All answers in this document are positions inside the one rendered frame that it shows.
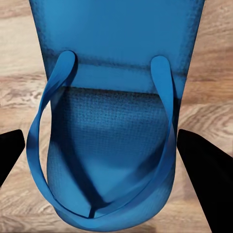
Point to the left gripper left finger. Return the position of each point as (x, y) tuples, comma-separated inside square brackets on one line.
[(12, 145)]

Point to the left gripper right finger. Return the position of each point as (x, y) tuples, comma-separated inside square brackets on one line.
[(210, 170)]

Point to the sandal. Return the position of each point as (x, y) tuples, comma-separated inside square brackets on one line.
[(116, 72)]

